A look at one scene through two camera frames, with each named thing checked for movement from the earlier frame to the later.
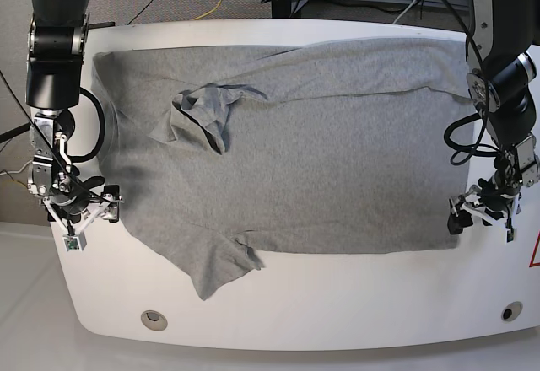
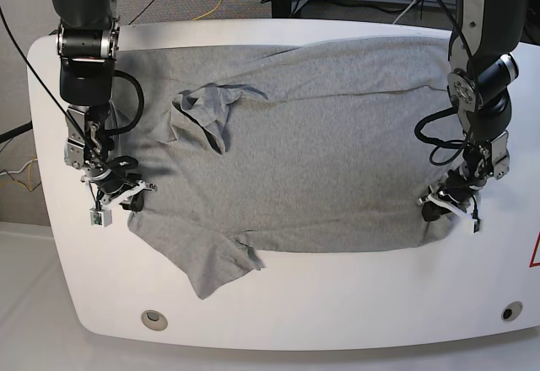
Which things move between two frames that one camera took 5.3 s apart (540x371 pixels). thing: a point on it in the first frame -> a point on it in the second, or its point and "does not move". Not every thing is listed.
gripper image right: [493, 196] -> [454, 185]
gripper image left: [73, 203] -> [111, 180]
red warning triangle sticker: [535, 259] does not move
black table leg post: [281, 6] does not move
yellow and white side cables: [15, 181] -> [30, 164]
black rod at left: [14, 132] does not move
